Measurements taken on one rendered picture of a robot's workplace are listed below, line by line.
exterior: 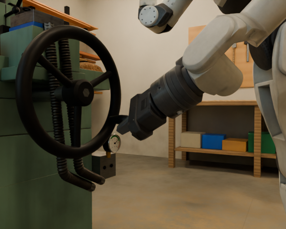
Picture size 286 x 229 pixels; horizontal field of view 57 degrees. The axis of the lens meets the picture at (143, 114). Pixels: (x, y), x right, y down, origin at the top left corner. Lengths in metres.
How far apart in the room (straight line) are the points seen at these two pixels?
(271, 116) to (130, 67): 3.70
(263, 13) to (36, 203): 0.68
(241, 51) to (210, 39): 3.41
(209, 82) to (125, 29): 4.14
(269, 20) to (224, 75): 0.11
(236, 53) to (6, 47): 3.42
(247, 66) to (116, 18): 2.28
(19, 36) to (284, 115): 0.69
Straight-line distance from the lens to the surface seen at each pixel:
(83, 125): 0.86
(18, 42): 0.69
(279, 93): 0.75
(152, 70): 4.23
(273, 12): 0.51
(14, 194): 0.75
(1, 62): 0.71
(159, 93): 0.52
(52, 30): 0.57
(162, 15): 1.04
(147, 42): 4.36
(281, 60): 0.75
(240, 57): 3.87
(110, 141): 0.86
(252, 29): 0.49
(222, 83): 0.52
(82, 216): 0.92
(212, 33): 0.49
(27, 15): 0.70
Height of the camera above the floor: 0.78
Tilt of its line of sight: 2 degrees down
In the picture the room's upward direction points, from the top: straight up
